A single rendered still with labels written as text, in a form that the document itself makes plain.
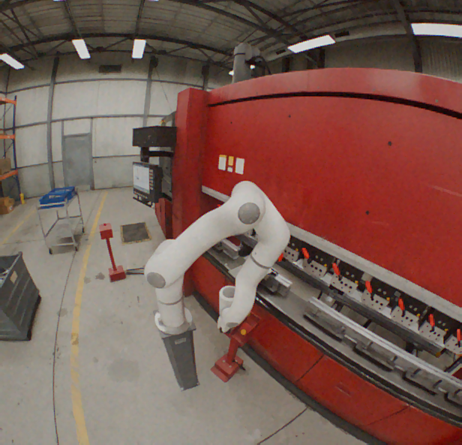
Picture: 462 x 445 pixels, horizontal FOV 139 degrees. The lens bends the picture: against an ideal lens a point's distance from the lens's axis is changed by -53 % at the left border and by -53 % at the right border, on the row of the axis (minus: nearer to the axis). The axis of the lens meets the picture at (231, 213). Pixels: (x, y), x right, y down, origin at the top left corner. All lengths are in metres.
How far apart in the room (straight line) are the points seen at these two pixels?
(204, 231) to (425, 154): 0.93
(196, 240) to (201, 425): 1.56
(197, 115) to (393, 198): 1.54
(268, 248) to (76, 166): 7.80
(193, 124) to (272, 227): 1.30
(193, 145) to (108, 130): 6.30
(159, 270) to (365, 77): 1.17
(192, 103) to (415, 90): 1.54
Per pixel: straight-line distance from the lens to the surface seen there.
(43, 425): 2.27
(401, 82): 1.00
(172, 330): 0.95
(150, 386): 1.92
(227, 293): 0.76
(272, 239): 0.58
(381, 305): 1.11
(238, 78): 1.66
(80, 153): 7.96
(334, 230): 1.00
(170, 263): 0.62
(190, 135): 1.68
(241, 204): 0.46
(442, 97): 1.00
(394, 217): 0.93
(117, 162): 7.79
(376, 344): 1.30
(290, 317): 1.26
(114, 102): 7.90
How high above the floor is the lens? 1.80
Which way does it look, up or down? 21 degrees down
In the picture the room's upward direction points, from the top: 6 degrees clockwise
